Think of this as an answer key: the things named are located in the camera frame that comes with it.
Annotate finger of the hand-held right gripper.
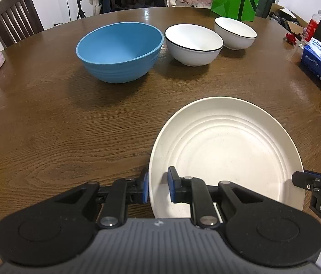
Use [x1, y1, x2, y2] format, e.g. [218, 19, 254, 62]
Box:
[292, 171, 321, 191]

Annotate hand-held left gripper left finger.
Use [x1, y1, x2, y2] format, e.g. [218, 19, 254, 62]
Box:
[56, 167, 150, 229]

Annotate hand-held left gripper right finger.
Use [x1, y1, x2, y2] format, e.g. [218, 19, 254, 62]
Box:
[168, 166, 266, 229]

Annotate cream plate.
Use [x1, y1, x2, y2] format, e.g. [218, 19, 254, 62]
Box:
[148, 97, 304, 220]

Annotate white bowl black rim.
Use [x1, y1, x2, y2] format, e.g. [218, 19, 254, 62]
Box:
[214, 17, 257, 50]
[164, 24, 224, 67]

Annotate blue bowl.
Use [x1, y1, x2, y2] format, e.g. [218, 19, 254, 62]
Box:
[76, 22, 164, 84]

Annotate small red flower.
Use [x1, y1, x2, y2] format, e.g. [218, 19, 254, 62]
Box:
[284, 32, 298, 45]

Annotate clear bottle red label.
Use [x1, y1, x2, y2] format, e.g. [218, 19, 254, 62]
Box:
[300, 9, 321, 49]

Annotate open cardboard box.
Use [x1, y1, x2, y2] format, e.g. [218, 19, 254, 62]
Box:
[269, 3, 311, 35]

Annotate dark clothes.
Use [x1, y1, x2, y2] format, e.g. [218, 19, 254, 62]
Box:
[138, 0, 164, 8]

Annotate dark wooden chair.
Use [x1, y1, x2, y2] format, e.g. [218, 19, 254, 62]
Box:
[0, 0, 45, 49]

